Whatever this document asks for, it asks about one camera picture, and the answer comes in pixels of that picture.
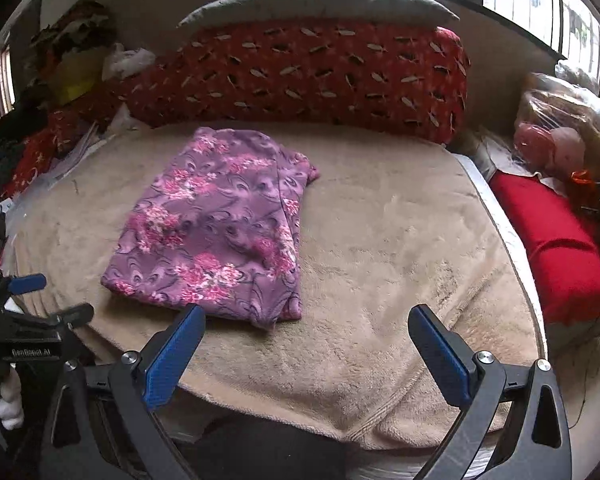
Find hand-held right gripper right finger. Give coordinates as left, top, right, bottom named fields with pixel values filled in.
left=408, top=304, right=573, bottom=480

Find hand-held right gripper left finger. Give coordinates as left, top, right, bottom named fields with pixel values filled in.
left=40, top=304, right=207, bottom=480

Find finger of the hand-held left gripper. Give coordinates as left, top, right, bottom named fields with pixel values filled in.
left=30, top=302, right=96, bottom=332
left=0, top=273, right=48, bottom=302

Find purple floral garment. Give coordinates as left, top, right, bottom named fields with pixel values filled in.
left=100, top=126, right=321, bottom=331

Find person's left hand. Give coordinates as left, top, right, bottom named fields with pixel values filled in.
left=0, top=364, right=26, bottom=431

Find beige fleece blanket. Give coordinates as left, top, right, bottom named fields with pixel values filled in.
left=10, top=120, right=546, bottom=453

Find person's dark pants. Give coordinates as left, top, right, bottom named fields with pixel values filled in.
left=180, top=415, right=348, bottom=480

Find red printed cloth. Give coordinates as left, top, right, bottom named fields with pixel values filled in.
left=0, top=105, right=113, bottom=201

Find white mattress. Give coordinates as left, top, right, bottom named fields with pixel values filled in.
left=452, top=152, right=551, bottom=356

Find red cushion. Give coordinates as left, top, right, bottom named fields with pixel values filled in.
left=487, top=170, right=600, bottom=326

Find white plastic bag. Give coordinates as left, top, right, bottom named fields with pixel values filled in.
left=101, top=42, right=157, bottom=82

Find plastic bag of plush toys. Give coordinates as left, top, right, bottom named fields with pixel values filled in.
left=512, top=72, right=600, bottom=186

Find red patterned pillow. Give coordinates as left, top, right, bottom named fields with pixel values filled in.
left=105, top=22, right=473, bottom=146

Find grey pillow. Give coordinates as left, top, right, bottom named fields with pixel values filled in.
left=177, top=0, right=461, bottom=28

